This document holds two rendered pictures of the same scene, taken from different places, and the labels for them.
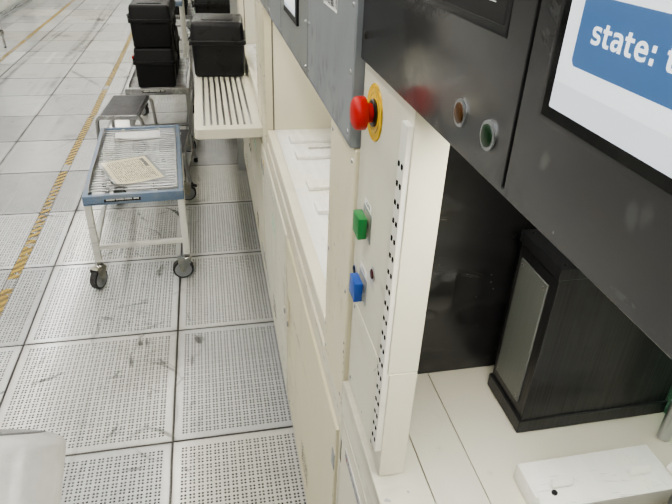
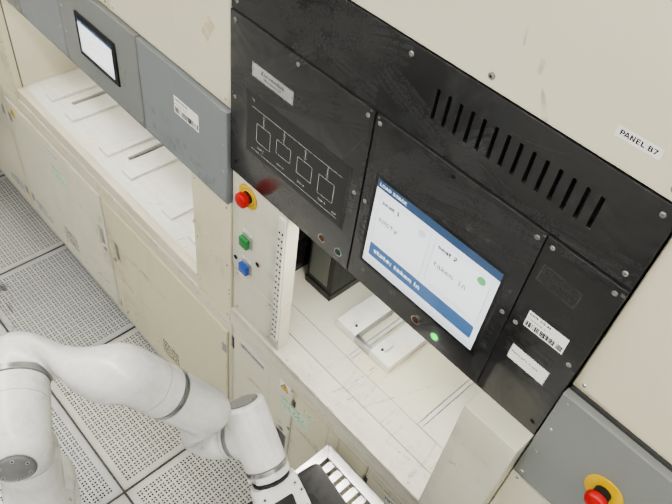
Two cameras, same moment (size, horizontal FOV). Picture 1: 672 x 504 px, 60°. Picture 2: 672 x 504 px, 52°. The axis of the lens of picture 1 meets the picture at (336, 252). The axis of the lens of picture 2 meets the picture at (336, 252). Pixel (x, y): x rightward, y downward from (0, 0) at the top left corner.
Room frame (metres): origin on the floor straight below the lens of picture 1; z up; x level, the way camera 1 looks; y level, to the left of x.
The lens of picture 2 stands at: (-0.39, 0.49, 2.47)
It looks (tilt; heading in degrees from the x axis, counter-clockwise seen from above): 47 degrees down; 323
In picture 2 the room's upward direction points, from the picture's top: 9 degrees clockwise
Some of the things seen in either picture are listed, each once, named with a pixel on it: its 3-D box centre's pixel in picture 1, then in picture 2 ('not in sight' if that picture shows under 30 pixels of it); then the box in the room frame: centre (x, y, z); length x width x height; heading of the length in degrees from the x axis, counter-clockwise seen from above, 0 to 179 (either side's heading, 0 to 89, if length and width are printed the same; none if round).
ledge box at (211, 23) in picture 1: (218, 43); not in sight; (3.07, 0.64, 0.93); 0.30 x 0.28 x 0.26; 10
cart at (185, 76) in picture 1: (165, 100); not in sight; (4.35, 1.34, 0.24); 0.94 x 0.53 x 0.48; 12
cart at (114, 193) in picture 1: (146, 196); not in sight; (2.70, 0.98, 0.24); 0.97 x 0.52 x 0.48; 15
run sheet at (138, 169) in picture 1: (131, 168); not in sight; (2.52, 0.97, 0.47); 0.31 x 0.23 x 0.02; 34
